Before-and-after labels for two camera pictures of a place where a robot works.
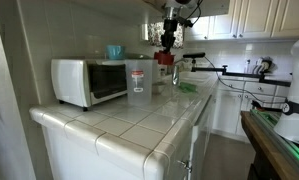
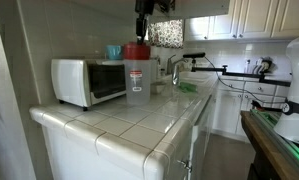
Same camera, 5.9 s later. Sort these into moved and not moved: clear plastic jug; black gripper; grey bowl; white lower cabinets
Moved: black gripper
Not moved: clear plastic jug; white lower cabinets; grey bowl
